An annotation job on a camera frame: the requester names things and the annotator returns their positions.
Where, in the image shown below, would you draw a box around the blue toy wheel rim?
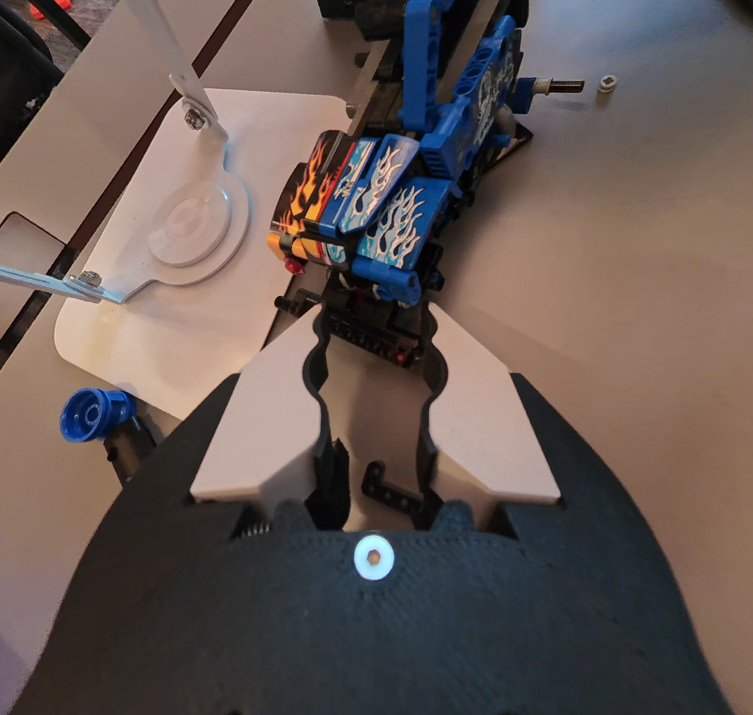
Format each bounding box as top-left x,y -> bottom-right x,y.
59,387 -> 137,442

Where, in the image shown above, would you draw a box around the black office chair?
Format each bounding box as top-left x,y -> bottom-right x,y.
0,0 -> 92,160

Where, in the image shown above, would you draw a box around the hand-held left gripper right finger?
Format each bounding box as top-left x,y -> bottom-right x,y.
415,301 -> 562,532

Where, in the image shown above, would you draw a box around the blue flame toy brick truck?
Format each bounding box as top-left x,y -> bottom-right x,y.
267,0 -> 586,375

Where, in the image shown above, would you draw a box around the black angled beam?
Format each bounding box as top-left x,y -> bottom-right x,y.
360,461 -> 430,519

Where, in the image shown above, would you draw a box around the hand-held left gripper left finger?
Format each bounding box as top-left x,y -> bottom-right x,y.
189,302 -> 353,530

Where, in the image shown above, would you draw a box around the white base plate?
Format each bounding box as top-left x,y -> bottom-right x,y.
54,89 -> 354,422

